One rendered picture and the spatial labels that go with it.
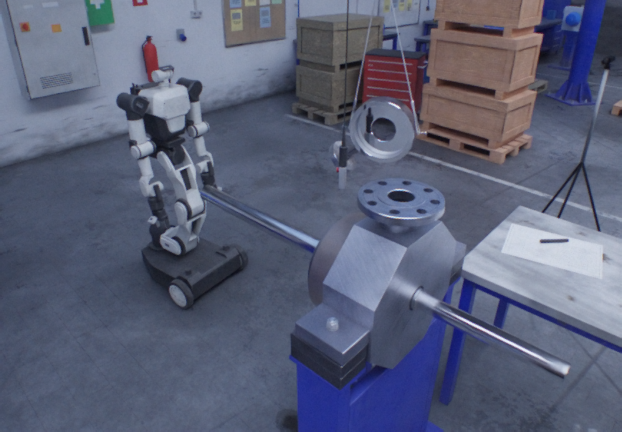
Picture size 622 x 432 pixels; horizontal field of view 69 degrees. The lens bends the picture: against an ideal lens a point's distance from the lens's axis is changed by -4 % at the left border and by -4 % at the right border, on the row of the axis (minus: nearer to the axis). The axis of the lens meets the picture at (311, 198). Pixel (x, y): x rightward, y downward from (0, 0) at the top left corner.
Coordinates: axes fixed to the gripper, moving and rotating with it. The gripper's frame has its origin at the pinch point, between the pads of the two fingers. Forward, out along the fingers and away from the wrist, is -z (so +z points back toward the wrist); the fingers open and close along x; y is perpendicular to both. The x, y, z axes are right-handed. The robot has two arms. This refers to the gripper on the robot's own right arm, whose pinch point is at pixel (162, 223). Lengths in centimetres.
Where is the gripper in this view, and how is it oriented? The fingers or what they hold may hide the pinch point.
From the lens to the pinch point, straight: 305.6
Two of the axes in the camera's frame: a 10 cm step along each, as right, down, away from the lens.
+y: 5.7, -3.8, 7.3
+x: 8.0, 0.8, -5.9
